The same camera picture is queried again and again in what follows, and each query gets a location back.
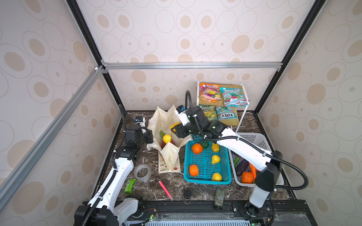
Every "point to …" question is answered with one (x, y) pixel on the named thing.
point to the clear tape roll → (142, 172)
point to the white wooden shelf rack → (241, 110)
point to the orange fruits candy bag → (209, 92)
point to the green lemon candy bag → (210, 111)
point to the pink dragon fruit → (161, 134)
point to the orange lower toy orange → (193, 170)
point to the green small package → (129, 185)
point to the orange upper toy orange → (197, 148)
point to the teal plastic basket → (211, 165)
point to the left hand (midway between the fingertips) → (153, 128)
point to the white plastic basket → (258, 138)
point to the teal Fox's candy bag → (225, 112)
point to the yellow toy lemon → (167, 138)
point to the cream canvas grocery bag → (169, 156)
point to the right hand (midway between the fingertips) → (177, 126)
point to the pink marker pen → (166, 190)
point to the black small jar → (187, 195)
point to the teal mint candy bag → (233, 97)
